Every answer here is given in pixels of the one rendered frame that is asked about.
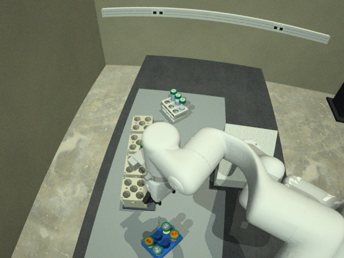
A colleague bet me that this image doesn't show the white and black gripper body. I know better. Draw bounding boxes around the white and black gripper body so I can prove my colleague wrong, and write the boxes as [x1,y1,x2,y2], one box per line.
[145,180,174,202]

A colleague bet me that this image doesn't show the cream bucket adapter with holes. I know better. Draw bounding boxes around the cream bucket adapter with holes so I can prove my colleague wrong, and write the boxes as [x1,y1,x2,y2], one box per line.
[131,116,154,134]
[127,133,142,154]
[120,177,148,208]
[124,154,146,178]

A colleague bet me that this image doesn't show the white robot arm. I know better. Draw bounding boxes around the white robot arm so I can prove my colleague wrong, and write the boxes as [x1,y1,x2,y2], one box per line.
[127,121,344,258]

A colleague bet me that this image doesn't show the blue tube rack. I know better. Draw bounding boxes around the blue tube rack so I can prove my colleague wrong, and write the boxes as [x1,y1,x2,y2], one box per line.
[141,227,182,258]

